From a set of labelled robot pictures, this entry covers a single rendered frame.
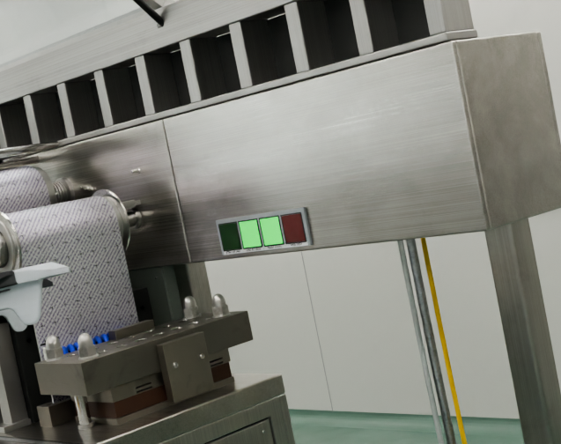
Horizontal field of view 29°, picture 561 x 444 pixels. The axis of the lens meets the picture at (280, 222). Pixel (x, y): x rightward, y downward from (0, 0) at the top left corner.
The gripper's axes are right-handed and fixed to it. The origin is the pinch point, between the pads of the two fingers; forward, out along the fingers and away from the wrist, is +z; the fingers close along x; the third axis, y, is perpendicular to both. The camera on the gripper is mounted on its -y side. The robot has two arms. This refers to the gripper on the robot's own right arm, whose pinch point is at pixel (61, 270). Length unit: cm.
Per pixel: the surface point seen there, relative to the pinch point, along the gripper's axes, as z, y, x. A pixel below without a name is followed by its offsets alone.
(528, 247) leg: 85, 10, -41
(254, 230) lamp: 48, -6, -73
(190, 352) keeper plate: 32, 14, -80
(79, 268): 18, -7, -95
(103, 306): 21, 1, -97
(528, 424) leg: 80, 40, -47
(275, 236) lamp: 50, -3, -69
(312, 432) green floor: 159, 71, -387
